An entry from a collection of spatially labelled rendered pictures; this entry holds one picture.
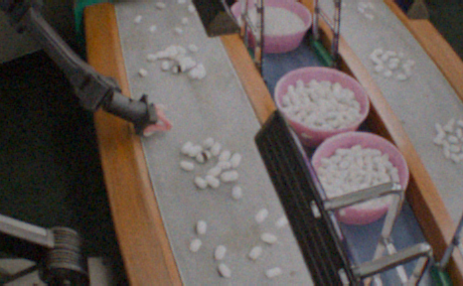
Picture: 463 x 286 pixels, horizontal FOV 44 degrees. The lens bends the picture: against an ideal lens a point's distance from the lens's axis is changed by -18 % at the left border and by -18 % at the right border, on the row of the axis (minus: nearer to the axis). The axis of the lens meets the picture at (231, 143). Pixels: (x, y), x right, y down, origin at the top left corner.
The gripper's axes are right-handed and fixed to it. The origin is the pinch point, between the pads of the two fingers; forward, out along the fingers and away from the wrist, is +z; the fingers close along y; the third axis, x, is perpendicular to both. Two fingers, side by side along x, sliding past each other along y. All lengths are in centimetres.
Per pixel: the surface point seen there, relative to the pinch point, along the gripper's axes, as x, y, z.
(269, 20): -24, 45, 33
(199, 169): -1.4, -14.6, 4.6
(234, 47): -16.3, 28.1, 18.4
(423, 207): -33, -43, 44
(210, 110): -6.1, 5.0, 10.2
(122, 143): 7.5, -3.8, -10.3
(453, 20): -72, 144, 206
